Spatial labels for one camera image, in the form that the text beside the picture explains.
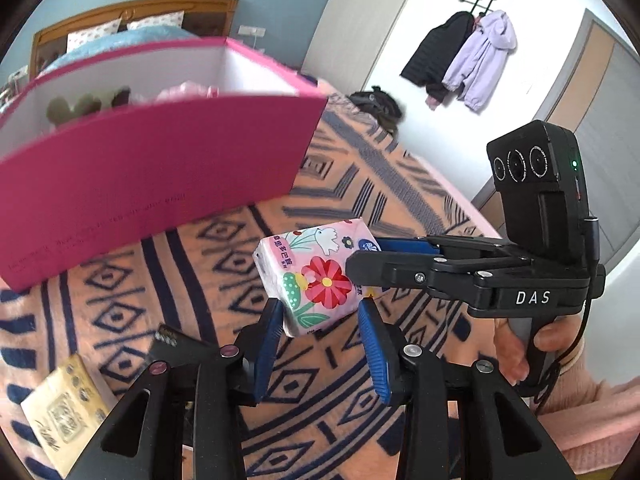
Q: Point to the black jacket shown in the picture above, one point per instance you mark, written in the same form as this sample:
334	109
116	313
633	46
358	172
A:
435	60

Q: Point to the dark bag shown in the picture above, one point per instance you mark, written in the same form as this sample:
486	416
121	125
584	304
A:
380	107

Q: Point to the person's right hand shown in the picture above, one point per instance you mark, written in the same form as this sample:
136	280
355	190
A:
507	350

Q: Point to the orange patterned blanket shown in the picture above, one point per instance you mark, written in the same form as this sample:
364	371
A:
350	185

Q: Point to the white dotted pillow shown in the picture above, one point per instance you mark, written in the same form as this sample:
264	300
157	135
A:
92	35
160	21

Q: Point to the floral tissue pack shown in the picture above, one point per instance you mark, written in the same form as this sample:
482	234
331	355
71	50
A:
310	280

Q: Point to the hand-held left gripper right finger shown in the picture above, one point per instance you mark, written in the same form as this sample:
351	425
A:
375	350

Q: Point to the white wall socket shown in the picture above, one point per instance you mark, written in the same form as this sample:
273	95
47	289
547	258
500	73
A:
250	30

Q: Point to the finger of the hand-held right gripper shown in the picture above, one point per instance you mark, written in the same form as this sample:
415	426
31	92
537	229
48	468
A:
385	267
400	245

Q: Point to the black wall coat rack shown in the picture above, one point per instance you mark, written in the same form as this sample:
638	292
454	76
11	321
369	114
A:
475	2

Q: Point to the black flat studded object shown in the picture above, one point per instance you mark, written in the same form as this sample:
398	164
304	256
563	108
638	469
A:
172	342

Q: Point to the beige wardrobe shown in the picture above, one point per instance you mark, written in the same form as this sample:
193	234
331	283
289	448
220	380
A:
360	20

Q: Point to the yellow tissue pack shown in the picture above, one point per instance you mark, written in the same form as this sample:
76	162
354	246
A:
60	410

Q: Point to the green frog plush toy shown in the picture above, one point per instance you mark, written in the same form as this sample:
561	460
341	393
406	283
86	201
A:
62	110

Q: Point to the lilac jacket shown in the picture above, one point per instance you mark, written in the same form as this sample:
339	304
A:
480	60

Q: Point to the wooden bed headboard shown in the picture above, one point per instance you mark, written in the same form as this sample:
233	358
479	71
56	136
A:
150	10

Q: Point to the blue floral duvet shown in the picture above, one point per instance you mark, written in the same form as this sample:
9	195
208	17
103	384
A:
125	40

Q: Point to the pink cardboard box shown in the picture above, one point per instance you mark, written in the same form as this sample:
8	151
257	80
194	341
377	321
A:
150	185

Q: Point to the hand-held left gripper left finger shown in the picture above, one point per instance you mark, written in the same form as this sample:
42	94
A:
267	345

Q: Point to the beige panelled door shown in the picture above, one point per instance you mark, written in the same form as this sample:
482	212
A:
600	85

